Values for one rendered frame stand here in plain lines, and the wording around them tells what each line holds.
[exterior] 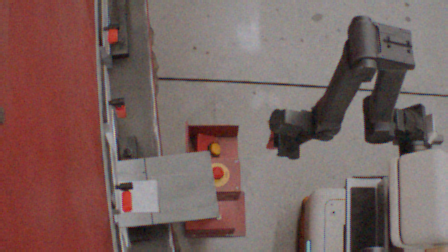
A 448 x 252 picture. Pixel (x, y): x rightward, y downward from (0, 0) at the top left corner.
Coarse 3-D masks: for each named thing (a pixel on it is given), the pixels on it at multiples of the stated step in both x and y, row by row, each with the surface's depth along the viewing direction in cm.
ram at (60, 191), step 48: (48, 0) 73; (96, 0) 138; (48, 48) 71; (96, 48) 129; (48, 96) 68; (96, 96) 121; (48, 144) 65; (96, 144) 112; (48, 192) 61; (96, 192) 102; (48, 240) 58; (96, 240) 93
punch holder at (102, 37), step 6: (102, 0) 150; (102, 6) 149; (102, 12) 149; (102, 18) 148; (102, 24) 147; (102, 30) 146; (102, 36) 145; (102, 42) 144; (102, 48) 146; (102, 54) 149
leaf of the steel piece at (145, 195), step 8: (136, 184) 160; (144, 184) 160; (152, 184) 160; (120, 192) 159; (136, 192) 159; (144, 192) 159; (152, 192) 159; (120, 200) 158; (136, 200) 158; (144, 200) 158; (152, 200) 159; (136, 208) 158; (144, 208) 158; (152, 208) 158
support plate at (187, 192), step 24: (120, 168) 161; (144, 168) 162; (168, 168) 162; (192, 168) 162; (168, 192) 160; (192, 192) 160; (120, 216) 157; (144, 216) 157; (168, 216) 158; (192, 216) 158; (216, 216) 158
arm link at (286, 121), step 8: (272, 112) 149; (280, 112) 146; (288, 112) 145; (296, 112) 146; (304, 112) 147; (312, 112) 148; (272, 120) 149; (280, 120) 145; (288, 120) 144; (296, 120) 145; (304, 120) 146; (312, 120) 148; (272, 128) 148; (280, 128) 146; (288, 128) 146; (296, 128) 147; (304, 128) 146; (312, 128) 147; (312, 136) 147; (320, 136) 144; (328, 136) 143
